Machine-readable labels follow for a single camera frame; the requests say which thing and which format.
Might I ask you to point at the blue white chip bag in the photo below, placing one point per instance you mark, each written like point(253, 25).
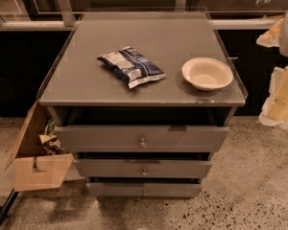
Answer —
point(132, 67)

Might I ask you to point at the grey bottom drawer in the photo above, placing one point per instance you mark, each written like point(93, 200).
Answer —
point(144, 189)

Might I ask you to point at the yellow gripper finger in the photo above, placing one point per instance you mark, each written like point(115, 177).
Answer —
point(271, 37)
point(275, 109)

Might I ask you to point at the white bowl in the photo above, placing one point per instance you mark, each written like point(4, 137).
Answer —
point(207, 74)

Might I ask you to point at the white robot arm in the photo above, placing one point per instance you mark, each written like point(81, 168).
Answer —
point(283, 38)

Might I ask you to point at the grey top drawer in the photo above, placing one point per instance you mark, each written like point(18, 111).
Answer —
point(142, 138)

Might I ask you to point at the snack packets in box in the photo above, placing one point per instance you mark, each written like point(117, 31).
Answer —
point(49, 140)

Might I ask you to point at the grey drawer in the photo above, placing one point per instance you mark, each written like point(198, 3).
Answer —
point(142, 138)
point(142, 168)
point(144, 189)

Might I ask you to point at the grey drawer cabinet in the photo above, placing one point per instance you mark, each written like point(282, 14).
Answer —
point(81, 91)

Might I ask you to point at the black metal floor stand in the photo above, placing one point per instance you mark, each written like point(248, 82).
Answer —
point(5, 208)

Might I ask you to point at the metal window frame rail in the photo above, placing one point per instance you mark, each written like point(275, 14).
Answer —
point(225, 14)

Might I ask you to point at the open cardboard box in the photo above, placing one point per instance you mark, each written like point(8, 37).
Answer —
point(34, 168)

